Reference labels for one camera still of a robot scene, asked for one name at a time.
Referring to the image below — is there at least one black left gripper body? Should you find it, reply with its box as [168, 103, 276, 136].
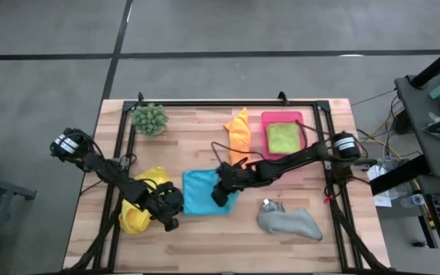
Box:
[143, 181, 186, 227]

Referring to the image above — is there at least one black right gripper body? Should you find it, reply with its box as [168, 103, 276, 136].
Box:
[215, 161, 260, 193]

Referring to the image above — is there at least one blue microfiber towel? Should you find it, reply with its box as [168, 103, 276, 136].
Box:
[181, 168, 241, 218]

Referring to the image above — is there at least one orange microfiber towel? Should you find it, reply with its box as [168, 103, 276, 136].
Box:
[223, 106, 253, 170]

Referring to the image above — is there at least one green microfiber towel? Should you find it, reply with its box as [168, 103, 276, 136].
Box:
[266, 121, 303, 156]

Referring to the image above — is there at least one yellow microfiber towel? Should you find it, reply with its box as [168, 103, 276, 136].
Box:
[118, 166, 172, 235]

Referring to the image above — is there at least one grey microfiber towel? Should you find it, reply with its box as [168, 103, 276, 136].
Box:
[257, 198, 325, 242]

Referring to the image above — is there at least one pink plastic tray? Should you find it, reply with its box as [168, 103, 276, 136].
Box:
[260, 110, 309, 162]

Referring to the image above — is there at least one green plant in patterned pot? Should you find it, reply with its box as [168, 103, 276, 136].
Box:
[131, 102, 170, 138]

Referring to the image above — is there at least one white paper sheet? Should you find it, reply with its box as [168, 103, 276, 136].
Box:
[365, 163, 395, 209]

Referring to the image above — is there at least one clear plastic bottle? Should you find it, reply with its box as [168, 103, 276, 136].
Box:
[400, 192, 428, 209]

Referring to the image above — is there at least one dark grey side desk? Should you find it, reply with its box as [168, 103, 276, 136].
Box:
[368, 74, 440, 274]

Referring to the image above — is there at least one black diagonal pole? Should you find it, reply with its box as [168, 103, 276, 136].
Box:
[410, 37, 440, 89]

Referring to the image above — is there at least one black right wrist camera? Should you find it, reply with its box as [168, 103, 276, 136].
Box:
[210, 183, 230, 209]

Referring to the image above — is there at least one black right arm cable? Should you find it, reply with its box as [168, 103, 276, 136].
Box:
[210, 119, 321, 166]

